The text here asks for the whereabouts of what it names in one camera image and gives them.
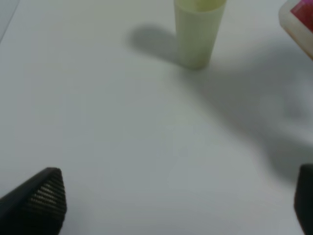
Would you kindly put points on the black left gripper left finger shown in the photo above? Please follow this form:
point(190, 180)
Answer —
point(36, 207)

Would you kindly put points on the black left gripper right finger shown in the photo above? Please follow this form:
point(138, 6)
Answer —
point(303, 200)

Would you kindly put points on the clear plastic drink bottle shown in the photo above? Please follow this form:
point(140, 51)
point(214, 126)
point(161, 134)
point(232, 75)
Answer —
point(296, 18)

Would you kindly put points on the light green plastic cup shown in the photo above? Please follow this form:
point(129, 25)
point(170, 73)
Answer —
point(197, 25)

